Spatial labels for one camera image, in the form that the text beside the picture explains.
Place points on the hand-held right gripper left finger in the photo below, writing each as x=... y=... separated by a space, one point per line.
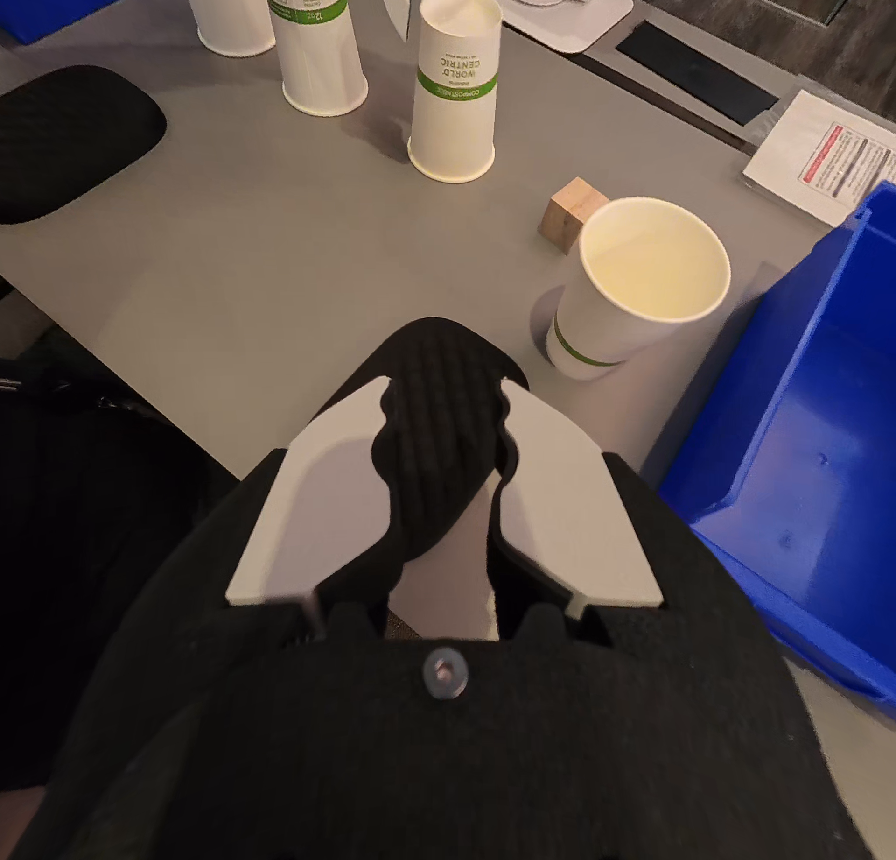
x=315 y=510

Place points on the instruction sheet on wooden stand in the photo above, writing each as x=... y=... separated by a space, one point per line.
x=560 y=23

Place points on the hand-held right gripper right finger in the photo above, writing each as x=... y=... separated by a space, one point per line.
x=567 y=517

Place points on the wooden cube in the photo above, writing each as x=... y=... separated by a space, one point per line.
x=570 y=209

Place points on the paper sheet in plastic sleeve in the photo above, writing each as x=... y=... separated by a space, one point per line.
x=812 y=152

